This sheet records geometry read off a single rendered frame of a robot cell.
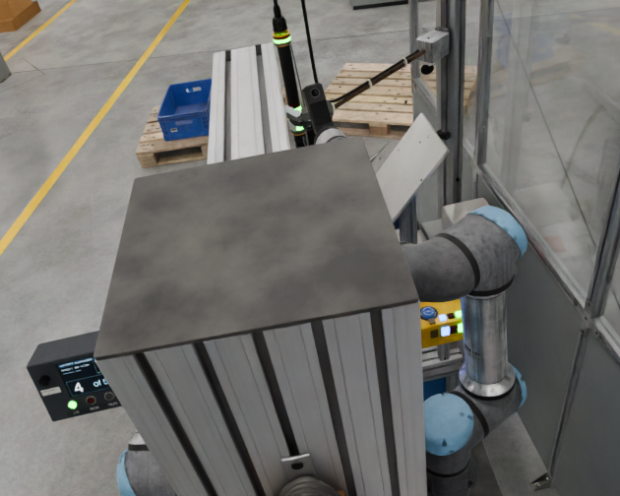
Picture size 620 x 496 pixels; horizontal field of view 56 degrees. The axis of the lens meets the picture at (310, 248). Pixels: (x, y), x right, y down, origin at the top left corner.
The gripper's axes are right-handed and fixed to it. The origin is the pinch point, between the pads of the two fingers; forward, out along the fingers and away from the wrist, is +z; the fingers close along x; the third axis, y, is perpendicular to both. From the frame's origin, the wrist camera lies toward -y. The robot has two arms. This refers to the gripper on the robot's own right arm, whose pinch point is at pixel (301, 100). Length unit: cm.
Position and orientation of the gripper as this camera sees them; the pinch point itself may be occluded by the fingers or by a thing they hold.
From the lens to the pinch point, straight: 155.7
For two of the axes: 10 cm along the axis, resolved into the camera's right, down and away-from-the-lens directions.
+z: -3.3, -5.8, 7.5
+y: 1.5, 7.5, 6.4
